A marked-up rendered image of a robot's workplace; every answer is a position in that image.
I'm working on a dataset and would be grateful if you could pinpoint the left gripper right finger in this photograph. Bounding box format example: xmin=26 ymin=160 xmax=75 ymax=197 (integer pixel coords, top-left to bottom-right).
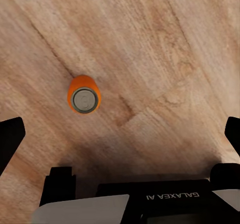
xmin=224 ymin=116 xmax=240 ymax=156

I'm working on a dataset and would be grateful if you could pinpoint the can of soda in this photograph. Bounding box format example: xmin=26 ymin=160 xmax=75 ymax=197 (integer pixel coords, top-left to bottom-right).
xmin=67 ymin=75 xmax=101 ymax=114

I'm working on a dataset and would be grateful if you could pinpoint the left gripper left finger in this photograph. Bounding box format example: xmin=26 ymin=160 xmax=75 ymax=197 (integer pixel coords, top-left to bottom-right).
xmin=0 ymin=117 xmax=26 ymax=176

